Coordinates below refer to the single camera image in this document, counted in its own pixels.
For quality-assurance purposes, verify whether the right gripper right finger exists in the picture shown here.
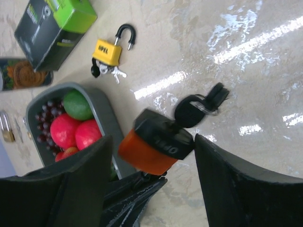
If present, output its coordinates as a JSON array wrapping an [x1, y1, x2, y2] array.
[[195, 134, 303, 227]]

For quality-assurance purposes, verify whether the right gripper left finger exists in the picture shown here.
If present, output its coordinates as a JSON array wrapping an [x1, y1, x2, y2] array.
[[0, 136, 113, 227]]

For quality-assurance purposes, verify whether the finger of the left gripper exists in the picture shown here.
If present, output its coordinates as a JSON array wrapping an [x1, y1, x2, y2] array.
[[100, 171, 168, 227]]

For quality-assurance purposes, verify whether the small brass padlock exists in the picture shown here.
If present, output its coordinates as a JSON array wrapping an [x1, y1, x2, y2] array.
[[0, 110, 15, 142]]

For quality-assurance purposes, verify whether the large brass padlock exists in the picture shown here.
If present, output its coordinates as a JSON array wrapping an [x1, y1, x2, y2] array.
[[14, 117, 32, 143]]

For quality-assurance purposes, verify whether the red apple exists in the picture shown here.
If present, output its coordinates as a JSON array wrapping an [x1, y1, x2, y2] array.
[[75, 119, 102, 150]]

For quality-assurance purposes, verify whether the red pomegranate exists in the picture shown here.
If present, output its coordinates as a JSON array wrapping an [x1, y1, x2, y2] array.
[[50, 113, 82, 149]]

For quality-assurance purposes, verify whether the dark red grape bunch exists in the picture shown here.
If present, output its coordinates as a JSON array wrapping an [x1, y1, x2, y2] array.
[[35, 98, 65, 157]]

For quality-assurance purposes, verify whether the green avocado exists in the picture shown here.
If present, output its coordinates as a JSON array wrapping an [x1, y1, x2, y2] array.
[[63, 89, 94, 121]]

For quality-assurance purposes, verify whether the dark grey fruit tray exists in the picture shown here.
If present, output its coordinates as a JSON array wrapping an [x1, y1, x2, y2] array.
[[25, 82, 136, 179]]

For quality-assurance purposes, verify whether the tin can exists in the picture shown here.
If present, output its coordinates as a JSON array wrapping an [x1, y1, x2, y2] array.
[[0, 57, 53, 92]]

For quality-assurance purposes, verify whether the yellow black padlock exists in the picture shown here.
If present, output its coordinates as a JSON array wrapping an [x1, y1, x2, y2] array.
[[90, 24, 136, 84]]

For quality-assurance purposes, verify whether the black green box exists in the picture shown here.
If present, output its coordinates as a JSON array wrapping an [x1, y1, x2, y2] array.
[[14, 0, 98, 71]]

